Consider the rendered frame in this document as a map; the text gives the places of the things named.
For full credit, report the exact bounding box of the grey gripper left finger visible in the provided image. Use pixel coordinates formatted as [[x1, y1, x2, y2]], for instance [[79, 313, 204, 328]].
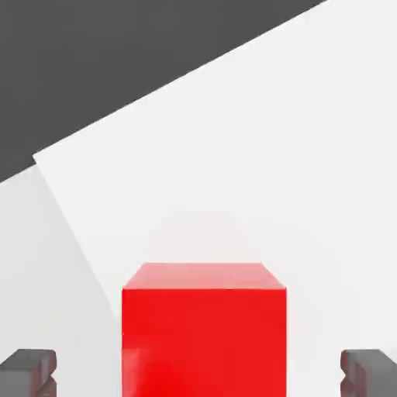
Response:
[[0, 348, 58, 397]]

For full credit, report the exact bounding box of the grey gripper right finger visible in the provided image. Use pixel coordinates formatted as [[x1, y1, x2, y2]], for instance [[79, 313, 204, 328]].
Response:
[[340, 348, 397, 397]]

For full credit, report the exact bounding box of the small red cube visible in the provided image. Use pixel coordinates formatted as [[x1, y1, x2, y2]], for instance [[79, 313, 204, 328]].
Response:
[[121, 262, 288, 397]]

